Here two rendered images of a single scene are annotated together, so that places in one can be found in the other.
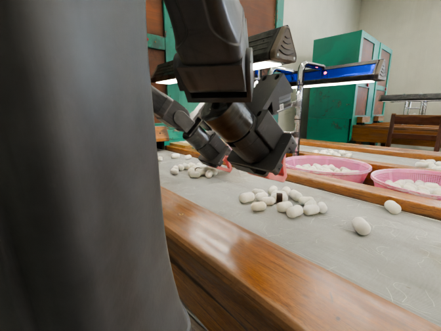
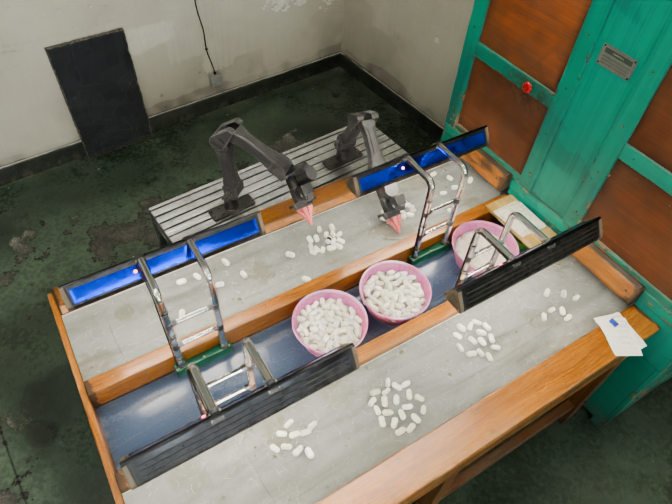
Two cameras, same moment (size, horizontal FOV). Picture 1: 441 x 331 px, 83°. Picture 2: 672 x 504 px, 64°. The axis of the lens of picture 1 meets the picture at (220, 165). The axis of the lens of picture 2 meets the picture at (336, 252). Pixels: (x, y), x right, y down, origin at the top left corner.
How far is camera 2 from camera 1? 2.19 m
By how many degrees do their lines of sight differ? 84
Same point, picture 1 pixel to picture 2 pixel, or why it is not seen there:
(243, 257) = (272, 211)
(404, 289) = (257, 247)
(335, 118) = not seen: outside the picture
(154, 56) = (537, 108)
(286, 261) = (268, 219)
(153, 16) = (555, 67)
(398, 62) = not seen: outside the picture
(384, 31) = not seen: outside the picture
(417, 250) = (273, 264)
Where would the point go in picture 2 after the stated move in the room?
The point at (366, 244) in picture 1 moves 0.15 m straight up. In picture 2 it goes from (281, 252) to (279, 226)
